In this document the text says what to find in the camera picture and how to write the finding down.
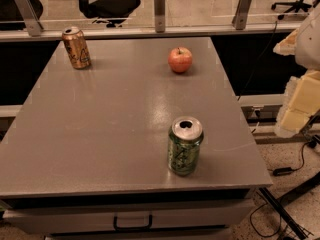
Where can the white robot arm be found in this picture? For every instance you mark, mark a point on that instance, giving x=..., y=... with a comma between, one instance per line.
x=308, y=43

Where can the metal rail bracket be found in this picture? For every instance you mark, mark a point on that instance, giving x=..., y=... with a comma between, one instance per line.
x=240, y=18
x=31, y=20
x=159, y=15

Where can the red apple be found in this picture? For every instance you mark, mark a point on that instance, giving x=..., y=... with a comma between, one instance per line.
x=180, y=59

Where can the grey cabinet drawer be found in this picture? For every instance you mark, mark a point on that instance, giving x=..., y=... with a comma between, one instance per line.
x=100, y=218

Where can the black power adapter with cable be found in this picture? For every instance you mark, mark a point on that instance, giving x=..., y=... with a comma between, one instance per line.
x=289, y=170

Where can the gold soda can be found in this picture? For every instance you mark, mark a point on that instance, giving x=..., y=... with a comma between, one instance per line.
x=76, y=47

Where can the black drawer handle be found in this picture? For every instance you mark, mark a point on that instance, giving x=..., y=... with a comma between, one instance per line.
x=131, y=224

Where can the left metal rail bracket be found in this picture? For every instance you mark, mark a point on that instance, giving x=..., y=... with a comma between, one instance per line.
x=31, y=20

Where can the right metal rail bracket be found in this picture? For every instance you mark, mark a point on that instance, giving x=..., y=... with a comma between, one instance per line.
x=240, y=18

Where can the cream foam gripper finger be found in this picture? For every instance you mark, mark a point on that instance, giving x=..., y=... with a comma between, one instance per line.
x=287, y=46
x=301, y=102

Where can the green soda can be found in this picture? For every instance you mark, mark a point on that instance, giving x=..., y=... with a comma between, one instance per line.
x=184, y=140

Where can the middle metal rail bracket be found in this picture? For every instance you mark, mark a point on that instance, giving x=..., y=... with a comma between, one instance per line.
x=159, y=15

